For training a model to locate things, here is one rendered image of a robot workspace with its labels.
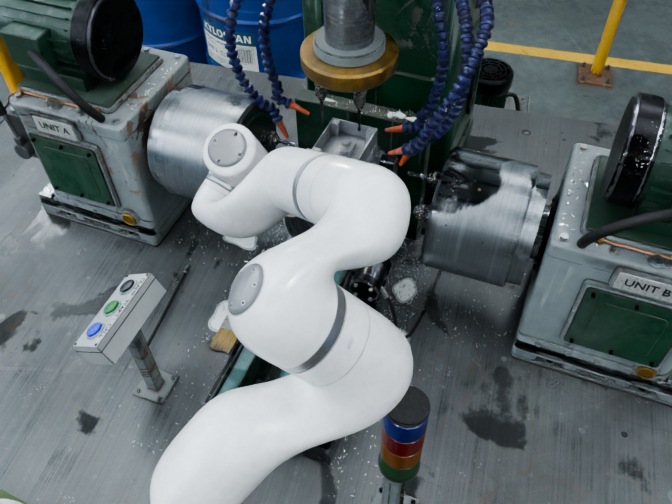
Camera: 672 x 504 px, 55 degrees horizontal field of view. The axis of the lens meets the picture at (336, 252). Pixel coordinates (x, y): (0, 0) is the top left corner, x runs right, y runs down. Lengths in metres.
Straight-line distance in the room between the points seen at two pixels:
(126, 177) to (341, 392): 0.96
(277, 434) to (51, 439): 0.81
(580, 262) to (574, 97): 2.41
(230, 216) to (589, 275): 0.63
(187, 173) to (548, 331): 0.80
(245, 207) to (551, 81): 2.85
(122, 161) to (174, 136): 0.14
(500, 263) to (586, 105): 2.33
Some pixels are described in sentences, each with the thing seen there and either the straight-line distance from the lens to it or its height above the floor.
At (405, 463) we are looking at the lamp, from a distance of 0.97.
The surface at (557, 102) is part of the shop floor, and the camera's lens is 3.48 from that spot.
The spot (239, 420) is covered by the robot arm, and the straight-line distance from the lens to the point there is 0.68.
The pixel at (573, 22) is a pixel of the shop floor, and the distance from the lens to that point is 4.15.
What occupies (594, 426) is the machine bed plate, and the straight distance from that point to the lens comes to 1.40.
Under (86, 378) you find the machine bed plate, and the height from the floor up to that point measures 0.80.
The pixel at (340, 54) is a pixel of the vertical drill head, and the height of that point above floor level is 1.36.
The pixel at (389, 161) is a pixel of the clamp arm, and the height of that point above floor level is 1.25.
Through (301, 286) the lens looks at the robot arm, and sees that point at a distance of 0.59.
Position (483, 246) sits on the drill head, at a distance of 1.22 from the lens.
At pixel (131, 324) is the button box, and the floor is 1.06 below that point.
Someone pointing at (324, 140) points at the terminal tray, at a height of 1.13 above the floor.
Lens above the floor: 1.99
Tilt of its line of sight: 50 degrees down
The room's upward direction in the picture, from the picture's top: 1 degrees counter-clockwise
